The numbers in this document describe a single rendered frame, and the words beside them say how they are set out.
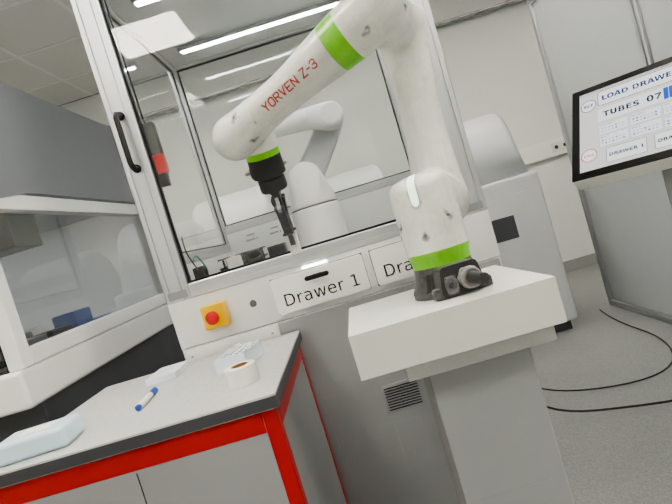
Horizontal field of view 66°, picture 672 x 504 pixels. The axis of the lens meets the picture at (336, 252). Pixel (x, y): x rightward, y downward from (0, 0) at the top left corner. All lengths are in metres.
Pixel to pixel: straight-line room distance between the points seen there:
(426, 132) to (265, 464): 0.78
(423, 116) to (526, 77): 4.01
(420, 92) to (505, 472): 0.81
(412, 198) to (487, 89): 4.09
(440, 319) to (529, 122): 4.29
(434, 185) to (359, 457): 0.99
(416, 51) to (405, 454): 1.17
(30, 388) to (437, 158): 1.20
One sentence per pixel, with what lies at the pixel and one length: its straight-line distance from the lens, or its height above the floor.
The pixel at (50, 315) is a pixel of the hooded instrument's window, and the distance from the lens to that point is 1.82.
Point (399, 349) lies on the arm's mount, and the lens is 0.92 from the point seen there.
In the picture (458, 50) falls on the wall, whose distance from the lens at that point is 5.11.
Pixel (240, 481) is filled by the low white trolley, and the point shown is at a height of 0.61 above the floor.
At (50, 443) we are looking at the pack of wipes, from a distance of 1.25.
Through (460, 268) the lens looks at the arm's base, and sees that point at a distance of 0.99.
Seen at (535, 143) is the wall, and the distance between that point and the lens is 5.12.
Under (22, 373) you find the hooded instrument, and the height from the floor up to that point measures 0.90.
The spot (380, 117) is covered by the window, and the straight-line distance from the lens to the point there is 1.62.
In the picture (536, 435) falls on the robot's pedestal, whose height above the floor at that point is 0.54.
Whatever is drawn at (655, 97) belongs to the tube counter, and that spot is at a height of 1.11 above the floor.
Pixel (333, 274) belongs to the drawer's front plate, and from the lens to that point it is 1.56.
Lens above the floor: 1.04
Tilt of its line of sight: 3 degrees down
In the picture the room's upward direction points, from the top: 17 degrees counter-clockwise
